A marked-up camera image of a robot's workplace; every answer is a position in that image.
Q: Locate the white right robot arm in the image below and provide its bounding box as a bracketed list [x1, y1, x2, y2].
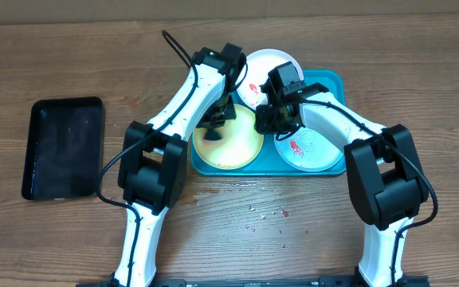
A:
[255, 82, 431, 286]

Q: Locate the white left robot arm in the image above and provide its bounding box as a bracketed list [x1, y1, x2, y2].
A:
[108, 44, 246, 286]

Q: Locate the yellow plate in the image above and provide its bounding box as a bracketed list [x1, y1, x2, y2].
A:
[191, 104, 264, 170]

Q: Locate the light blue plate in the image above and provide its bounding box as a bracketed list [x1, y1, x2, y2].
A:
[274, 128, 343, 172]

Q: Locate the white plate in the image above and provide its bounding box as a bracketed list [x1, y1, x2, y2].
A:
[237, 49, 304, 110]

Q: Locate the black rectangular water tray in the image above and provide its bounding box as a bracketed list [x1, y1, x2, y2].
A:
[22, 96, 105, 200]

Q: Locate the teal plastic serving tray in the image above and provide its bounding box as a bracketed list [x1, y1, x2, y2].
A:
[190, 69, 348, 178]

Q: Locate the green and pink sponge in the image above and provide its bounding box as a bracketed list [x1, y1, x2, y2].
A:
[203, 128, 222, 141]

